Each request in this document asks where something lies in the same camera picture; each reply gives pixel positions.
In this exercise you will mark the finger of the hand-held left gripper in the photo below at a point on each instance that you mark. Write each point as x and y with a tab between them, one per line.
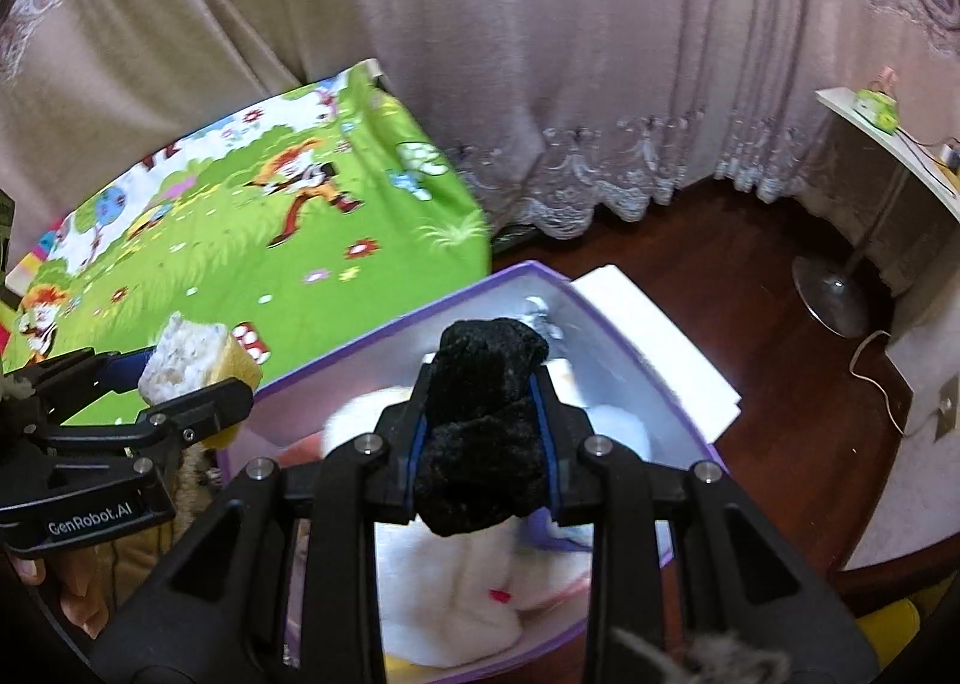
195	410
120	367

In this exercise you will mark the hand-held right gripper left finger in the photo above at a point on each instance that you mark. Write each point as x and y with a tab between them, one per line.
394	466

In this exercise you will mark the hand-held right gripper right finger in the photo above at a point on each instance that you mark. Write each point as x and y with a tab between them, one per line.
570	474

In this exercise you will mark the yellow sponge with white layer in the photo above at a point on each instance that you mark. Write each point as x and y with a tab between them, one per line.
187	354

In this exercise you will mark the black fluffy socks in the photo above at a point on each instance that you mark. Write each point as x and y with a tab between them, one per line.
480	429

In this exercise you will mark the purple storage box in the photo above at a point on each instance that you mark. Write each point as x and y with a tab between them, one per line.
622	361

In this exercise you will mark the white terry towel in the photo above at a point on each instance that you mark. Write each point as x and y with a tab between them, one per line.
450	579

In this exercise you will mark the person's left hand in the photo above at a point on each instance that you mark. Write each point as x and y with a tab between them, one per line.
79	605

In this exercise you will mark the cartoon printed mat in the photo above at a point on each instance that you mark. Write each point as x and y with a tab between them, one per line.
262	264

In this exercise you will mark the white box lid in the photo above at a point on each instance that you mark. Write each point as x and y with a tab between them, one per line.
675	346

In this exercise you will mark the beige curtain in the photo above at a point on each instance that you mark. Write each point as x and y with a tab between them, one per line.
150	54

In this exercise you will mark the white side table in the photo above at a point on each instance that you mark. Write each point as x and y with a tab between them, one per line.
840	294

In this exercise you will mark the yellow plastic object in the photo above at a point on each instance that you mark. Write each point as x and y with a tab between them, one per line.
889	624

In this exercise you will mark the mauve lace-trimmed curtain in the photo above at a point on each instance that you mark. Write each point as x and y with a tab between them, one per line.
600	39

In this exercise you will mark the small green box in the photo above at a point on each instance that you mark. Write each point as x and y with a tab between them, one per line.
876	110

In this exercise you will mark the small pink figure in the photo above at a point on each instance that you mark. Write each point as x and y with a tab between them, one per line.
887	78

